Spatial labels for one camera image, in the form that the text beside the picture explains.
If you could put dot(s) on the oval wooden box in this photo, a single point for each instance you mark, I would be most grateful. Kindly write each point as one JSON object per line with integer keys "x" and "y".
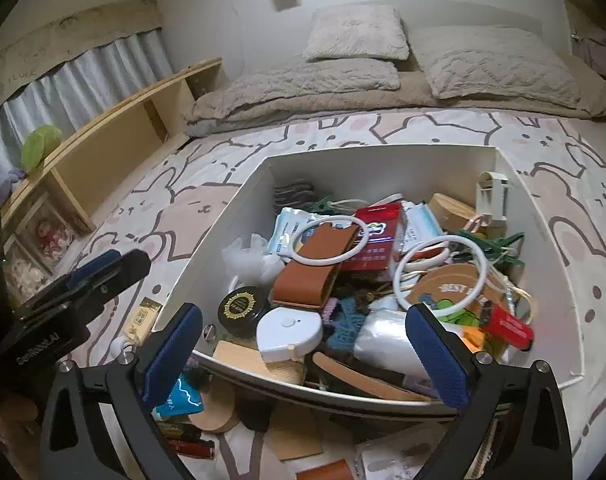
{"x": 450, "y": 210}

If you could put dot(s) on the red cardboard box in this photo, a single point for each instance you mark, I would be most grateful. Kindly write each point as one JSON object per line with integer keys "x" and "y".
{"x": 378, "y": 220}

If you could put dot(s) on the small yellow packet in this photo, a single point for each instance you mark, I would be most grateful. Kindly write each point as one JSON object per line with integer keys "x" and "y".
{"x": 143, "y": 317}

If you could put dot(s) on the brown cardboard piece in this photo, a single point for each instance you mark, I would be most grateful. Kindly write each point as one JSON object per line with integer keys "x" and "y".
{"x": 308, "y": 435}

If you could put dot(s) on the round cork lid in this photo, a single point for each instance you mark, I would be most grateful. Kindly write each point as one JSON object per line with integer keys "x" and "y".
{"x": 458, "y": 285}

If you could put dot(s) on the brown leather strip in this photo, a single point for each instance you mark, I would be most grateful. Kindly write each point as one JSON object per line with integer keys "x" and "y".
{"x": 363, "y": 380}

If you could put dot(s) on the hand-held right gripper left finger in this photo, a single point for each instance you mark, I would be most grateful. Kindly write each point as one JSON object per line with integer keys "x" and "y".
{"x": 173, "y": 355}

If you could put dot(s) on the white oval tape measure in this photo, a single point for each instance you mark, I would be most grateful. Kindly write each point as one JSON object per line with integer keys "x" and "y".
{"x": 288, "y": 332}

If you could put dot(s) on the teal crochet piece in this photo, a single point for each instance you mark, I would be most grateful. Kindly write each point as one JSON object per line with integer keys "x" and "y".
{"x": 343, "y": 335}

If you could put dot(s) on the beige quilted pillow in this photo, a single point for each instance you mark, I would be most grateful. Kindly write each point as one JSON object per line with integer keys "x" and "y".
{"x": 493, "y": 65}

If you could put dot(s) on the green clothes peg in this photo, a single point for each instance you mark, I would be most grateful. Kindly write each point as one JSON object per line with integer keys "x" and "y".
{"x": 320, "y": 204}
{"x": 503, "y": 249}

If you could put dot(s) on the beige curtain valance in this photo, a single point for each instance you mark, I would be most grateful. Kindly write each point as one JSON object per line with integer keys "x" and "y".
{"x": 83, "y": 20}

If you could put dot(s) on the green plush toy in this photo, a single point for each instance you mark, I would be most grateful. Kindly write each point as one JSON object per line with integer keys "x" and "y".
{"x": 40, "y": 147}

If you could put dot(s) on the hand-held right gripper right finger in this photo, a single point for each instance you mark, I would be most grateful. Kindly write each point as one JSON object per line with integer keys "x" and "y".
{"x": 438, "y": 360}

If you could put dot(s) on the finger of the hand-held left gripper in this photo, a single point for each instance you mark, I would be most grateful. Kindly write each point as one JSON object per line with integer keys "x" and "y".
{"x": 125, "y": 270}
{"x": 94, "y": 267}

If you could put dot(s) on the purple plush toy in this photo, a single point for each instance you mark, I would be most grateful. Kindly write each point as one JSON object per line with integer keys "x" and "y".
{"x": 5, "y": 185}

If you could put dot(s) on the wooden bedside shelf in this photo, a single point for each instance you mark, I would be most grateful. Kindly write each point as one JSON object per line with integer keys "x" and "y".
{"x": 108, "y": 142}

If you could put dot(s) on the red white plush toy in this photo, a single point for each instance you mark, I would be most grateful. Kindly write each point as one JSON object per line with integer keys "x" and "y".
{"x": 53, "y": 240}

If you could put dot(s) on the beige folded quilt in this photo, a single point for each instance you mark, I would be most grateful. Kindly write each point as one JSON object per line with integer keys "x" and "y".
{"x": 293, "y": 90}

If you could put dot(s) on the brown leather patch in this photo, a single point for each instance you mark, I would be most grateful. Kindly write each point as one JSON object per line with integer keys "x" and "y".
{"x": 323, "y": 470}

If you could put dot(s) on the tan blanket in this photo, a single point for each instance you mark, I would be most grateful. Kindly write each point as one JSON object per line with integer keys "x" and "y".
{"x": 598, "y": 95}

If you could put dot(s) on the blue foil packet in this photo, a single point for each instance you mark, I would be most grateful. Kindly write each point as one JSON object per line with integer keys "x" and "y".
{"x": 180, "y": 400}

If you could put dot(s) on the round wooden coaster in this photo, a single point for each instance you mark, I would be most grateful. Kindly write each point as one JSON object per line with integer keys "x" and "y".
{"x": 215, "y": 410}

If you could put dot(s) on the fluffy square pillow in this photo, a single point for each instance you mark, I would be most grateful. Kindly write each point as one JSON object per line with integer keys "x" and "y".
{"x": 355, "y": 32}

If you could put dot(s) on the blue white tissue pack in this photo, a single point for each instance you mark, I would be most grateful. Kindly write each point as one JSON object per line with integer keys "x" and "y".
{"x": 285, "y": 230}
{"x": 420, "y": 225}

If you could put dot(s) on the grey curtain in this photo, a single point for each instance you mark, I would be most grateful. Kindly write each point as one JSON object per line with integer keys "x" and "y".
{"x": 83, "y": 72}

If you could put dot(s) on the red glossy tube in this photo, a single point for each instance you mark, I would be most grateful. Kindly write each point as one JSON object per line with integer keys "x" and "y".
{"x": 195, "y": 449}

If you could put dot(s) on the white plastic clip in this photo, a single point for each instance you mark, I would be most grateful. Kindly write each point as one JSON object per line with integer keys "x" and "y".
{"x": 493, "y": 200}

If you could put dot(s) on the grey scalloped hair clip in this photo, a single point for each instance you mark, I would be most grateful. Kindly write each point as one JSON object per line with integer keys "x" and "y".
{"x": 293, "y": 191}

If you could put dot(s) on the white plastic bag roll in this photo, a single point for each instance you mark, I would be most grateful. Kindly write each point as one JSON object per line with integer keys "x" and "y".
{"x": 383, "y": 342}

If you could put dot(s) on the black round tin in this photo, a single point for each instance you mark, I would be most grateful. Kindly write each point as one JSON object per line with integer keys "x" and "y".
{"x": 240, "y": 307}

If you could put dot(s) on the clear plastic package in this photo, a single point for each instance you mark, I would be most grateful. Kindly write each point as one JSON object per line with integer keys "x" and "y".
{"x": 408, "y": 452}

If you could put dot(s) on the light wooden board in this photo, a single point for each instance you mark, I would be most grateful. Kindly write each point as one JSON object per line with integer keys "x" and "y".
{"x": 243, "y": 357}

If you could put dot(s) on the crumpled clear plastic bag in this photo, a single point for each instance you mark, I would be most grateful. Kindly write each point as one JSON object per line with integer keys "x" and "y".
{"x": 248, "y": 260}

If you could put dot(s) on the white container box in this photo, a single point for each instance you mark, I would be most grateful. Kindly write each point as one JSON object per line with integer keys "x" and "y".
{"x": 383, "y": 170}

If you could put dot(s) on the dark gold lighter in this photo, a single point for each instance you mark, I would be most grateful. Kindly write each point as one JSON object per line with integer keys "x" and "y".
{"x": 178, "y": 430}

